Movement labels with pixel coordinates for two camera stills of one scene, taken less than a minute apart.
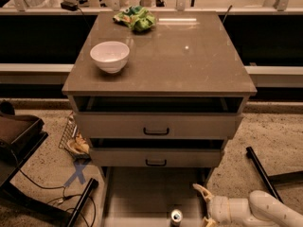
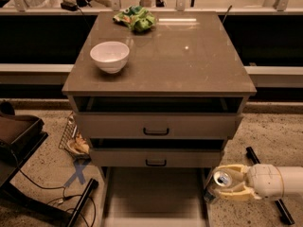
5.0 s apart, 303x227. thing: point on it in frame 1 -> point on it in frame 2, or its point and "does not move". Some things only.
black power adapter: (70, 5) does not move
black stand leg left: (93, 185) does not move
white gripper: (219, 208) -> (265, 181)
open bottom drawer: (147, 196) does not move
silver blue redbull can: (176, 217) -> (220, 180)
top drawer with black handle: (158, 125) does not move
